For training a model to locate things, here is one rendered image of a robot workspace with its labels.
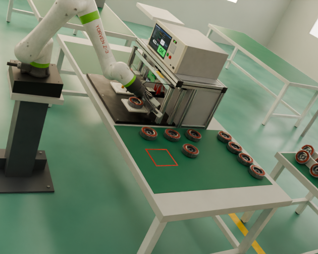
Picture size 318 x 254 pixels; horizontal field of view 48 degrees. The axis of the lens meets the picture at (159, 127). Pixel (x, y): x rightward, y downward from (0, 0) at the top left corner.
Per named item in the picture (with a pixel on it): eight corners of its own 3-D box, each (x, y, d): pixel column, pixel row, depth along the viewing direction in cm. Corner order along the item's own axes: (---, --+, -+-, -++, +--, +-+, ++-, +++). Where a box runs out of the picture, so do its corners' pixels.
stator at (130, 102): (131, 109, 246) (133, 104, 244) (124, 100, 253) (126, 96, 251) (145, 109, 253) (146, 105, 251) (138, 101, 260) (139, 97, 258)
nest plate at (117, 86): (116, 93, 261) (116, 91, 260) (109, 83, 271) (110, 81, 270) (134, 94, 269) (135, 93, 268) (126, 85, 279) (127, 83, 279)
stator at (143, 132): (140, 138, 224) (142, 133, 222) (139, 128, 233) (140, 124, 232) (156, 142, 227) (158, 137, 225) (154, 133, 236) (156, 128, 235)
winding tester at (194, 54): (173, 73, 237) (185, 45, 227) (147, 45, 267) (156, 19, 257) (217, 79, 258) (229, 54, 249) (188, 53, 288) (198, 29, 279)
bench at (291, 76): (263, 126, 521) (289, 82, 486) (192, 61, 665) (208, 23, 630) (300, 129, 571) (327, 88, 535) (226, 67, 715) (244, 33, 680)
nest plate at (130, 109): (128, 111, 244) (129, 110, 244) (120, 100, 254) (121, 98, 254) (147, 113, 252) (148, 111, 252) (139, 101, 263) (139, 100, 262)
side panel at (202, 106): (176, 128, 254) (195, 89, 239) (174, 125, 256) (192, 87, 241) (206, 129, 269) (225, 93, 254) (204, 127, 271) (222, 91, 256)
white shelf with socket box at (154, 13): (136, 62, 335) (153, 16, 313) (122, 46, 360) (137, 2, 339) (167, 67, 354) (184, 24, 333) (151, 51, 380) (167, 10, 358)
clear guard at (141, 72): (135, 88, 221) (138, 80, 219) (121, 70, 238) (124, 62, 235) (177, 93, 239) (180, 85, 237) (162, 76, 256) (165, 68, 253)
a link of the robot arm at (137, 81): (137, 78, 203) (136, 72, 211) (122, 91, 206) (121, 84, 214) (144, 85, 206) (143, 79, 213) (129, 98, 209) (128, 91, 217)
